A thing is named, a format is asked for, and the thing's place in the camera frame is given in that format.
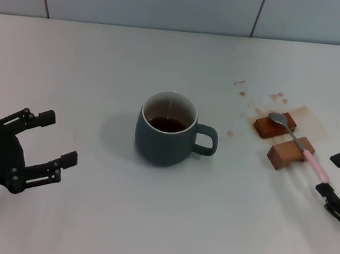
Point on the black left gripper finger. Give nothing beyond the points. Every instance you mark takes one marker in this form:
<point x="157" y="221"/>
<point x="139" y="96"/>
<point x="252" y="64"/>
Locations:
<point x="68" y="160"/>
<point x="47" y="118"/>

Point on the grey ceramic cup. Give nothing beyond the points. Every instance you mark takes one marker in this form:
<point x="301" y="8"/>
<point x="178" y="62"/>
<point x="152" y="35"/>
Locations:
<point x="156" y="147"/>

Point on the light brown wooden block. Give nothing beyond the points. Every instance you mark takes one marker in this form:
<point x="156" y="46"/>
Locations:
<point x="285" y="155"/>

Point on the dark reddish wooden block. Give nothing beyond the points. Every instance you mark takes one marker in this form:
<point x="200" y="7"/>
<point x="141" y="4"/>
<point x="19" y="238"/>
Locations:
<point x="270" y="129"/>

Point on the dark brown coffee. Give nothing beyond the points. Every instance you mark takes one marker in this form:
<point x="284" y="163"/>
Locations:
<point x="167" y="125"/>

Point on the white tablecloth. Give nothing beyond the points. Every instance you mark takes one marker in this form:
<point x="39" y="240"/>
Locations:
<point x="174" y="216"/>

